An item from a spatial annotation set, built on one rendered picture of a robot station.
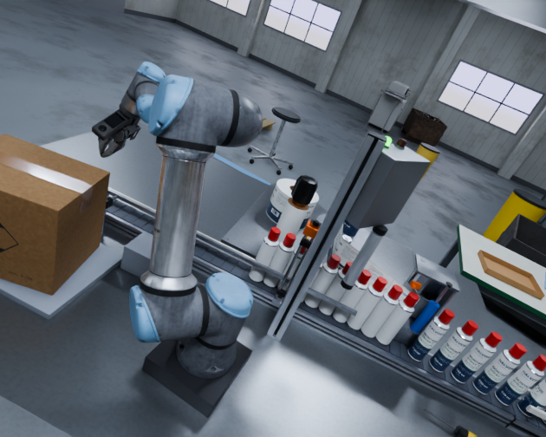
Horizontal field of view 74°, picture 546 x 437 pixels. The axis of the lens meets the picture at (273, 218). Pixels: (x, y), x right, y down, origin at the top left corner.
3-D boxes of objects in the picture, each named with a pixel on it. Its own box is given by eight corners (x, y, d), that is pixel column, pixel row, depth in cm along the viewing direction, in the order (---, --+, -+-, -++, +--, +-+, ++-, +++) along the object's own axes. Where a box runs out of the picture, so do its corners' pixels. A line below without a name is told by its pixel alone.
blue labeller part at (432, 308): (412, 336, 125) (439, 302, 117) (412, 342, 122) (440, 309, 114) (403, 331, 125) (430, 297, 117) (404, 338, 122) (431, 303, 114)
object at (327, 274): (318, 301, 126) (344, 256, 116) (316, 311, 121) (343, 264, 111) (304, 295, 126) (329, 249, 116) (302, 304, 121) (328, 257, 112)
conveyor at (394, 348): (500, 400, 122) (508, 393, 121) (507, 422, 115) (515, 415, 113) (81, 192, 137) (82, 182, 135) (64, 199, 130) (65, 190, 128)
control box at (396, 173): (393, 224, 99) (432, 161, 90) (356, 230, 88) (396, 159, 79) (367, 203, 105) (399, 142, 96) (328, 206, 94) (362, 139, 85)
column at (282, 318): (282, 331, 115) (386, 137, 83) (279, 341, 111) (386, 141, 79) (270, 324, 116) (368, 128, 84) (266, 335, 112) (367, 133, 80)
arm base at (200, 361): (243, 349, 98) (256, 324, 94) (213, 390, 85) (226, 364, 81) (198, 319, 101) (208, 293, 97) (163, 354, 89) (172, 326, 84)
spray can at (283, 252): (276, 278, 128) (297, 232, 118) (277, 289, 124) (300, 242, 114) (262, 276, 127) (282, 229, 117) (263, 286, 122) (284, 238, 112)
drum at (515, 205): (481, 239, 500) (516, 194, 464) (479, 227, 541) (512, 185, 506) (515, 257, 489) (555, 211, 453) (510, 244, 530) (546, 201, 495)
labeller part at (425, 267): (452, 273, 121) (454, 271, 121) (458, 292, 111) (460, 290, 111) (414, 255, 122) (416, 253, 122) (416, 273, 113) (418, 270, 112)
